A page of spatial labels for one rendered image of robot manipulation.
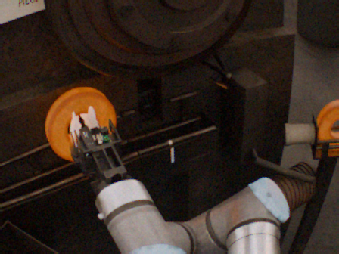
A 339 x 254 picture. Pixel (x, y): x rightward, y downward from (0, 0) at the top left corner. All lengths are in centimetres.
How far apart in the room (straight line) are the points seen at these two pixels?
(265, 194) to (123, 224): 22
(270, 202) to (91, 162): 31
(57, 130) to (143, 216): 27
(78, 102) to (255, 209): 39
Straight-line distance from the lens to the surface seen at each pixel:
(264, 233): 60
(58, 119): 80
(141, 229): 62
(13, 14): 84
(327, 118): 105
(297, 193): 115
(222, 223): 66
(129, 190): 65
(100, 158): 70
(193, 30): 74
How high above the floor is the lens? 129
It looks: 35 degrees down
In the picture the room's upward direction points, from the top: 2 degrees counter-clockwise
